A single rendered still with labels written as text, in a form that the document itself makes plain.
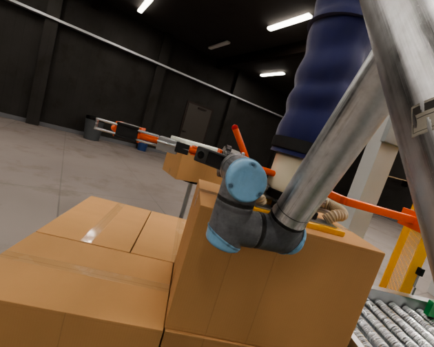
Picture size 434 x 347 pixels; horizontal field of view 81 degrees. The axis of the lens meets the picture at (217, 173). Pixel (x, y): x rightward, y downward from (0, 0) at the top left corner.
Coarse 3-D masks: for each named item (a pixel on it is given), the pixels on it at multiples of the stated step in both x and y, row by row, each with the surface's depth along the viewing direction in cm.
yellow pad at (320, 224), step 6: (258, 210) 79; (264, 210) 79; (270, 210) 80; (312, 222) 82; (318, 222) 83; (324, 222) 85; (312, 228) 81; (318, 228) 81; (324, 228) 82; (330, 228) 82; (336, 228) 84; (336, 234) 82; (342, 234) 82
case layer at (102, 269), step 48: (48, 240) 102; (96, 240) 113; (144, 240) 126; (0, 288) 73; (48, 288) 78; (96, 288) 84; (144, 288) 91; (0, 336) 71; (48, 336) 72; (96, 336) 73; (144, 336) 75; (192, 336) 77
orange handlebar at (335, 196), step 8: (112, 128) 82; (144, 136) 83; (152, 136) 83; (192, 152) 85; (264, 168) 89; (336, 200) 69; (344, 200) 68; (352, 200) 67; (360, 208) 68; (368, 208) 68; (376, 208) 68; (384, 208) 69; (392, 216) 69; (400, 216) 69; (408, 216) 69
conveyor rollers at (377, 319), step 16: (368, 304) 132; (384, 304) 134; (368, 320) 118; (384, 320) 120; (400, 320) 123; (416, 320) 132; (432, 320) 134; (368, 336) 106; (384, 336) 109; (400, 336) 111; (416, 336) 114; (432, 336) 117
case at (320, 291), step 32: (192, 224) 78; (192, 256) 73; (224, 256) 74; (256, 256) 75; (288, 256) 76; (320, 256) 77; (352, 256) 78; (192, 288) 75; (224, 288) 76; (256, 288) 77; (288, 288) 78; (320, 288) 78; (352, 288) 79; (192, 320) 76; (224, 320) 77; (256, 320) 78; (288, 320) 79; (320, 320) 80; (352, 320) 81
